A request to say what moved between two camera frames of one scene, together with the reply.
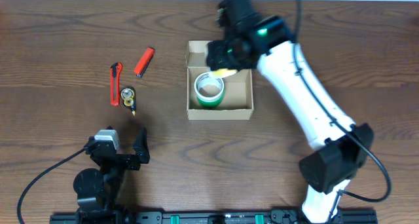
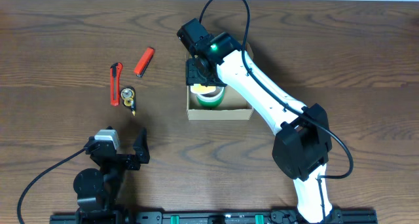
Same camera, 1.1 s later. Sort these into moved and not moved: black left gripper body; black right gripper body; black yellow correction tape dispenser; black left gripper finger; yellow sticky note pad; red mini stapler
Moved: black right gripper body; yellow sticky note pad
Not moved: red mini stapler; black left gripper body; black left gripper finger; black yellow correction tape dispenser
